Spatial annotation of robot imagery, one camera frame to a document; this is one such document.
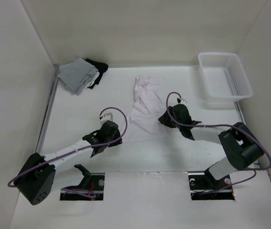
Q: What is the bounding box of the metal table rail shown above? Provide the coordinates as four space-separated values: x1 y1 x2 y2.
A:
234 101 261 170
34 64 59 154

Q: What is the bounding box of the white plastic basket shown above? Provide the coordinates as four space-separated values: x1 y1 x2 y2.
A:
198 52 253 103

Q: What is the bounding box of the left metal table rail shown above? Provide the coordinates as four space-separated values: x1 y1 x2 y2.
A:
34 64 59 154

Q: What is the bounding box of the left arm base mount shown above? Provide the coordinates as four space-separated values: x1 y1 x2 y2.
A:
60 164 105 201

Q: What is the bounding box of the folded white tank top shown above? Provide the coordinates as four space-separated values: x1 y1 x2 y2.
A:
88 72 100 87

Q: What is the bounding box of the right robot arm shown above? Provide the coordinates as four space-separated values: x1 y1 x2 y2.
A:
158 103 265 189

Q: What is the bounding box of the folded grey tank top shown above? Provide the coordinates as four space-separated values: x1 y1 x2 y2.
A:
58 58 98 95

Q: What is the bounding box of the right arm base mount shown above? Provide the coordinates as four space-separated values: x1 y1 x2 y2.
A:
188 172 235 200

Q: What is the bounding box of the folded black tank top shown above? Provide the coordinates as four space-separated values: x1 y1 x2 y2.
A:
85 58 109 89

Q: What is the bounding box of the white tank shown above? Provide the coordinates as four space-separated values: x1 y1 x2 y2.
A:
123 76 168 143
88 72 100 87

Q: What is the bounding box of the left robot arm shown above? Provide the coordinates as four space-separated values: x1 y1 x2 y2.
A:
9 120 122 206

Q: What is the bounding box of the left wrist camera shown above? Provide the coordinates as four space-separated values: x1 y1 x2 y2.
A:
99 113 113 125

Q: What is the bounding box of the right metal table rail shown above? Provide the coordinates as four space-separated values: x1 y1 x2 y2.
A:
234 101 261 170

